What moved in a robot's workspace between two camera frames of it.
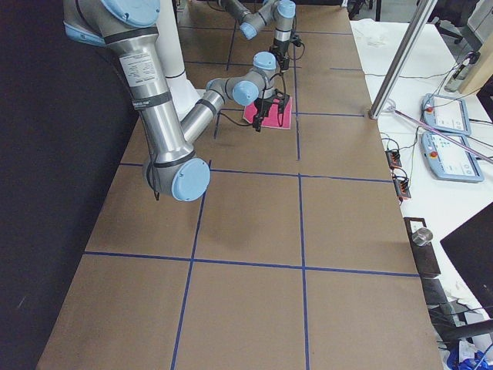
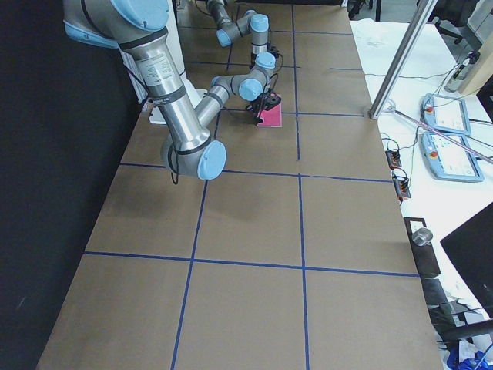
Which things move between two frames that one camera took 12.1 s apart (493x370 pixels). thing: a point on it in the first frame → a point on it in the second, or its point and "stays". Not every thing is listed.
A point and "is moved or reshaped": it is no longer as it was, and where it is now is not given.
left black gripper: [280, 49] → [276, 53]
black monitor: [471, 247] stays
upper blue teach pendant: [446, 113] stays
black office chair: [456, 11] stays
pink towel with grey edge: [277, 116] is moved or reshaped
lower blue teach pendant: [448, 159] stays
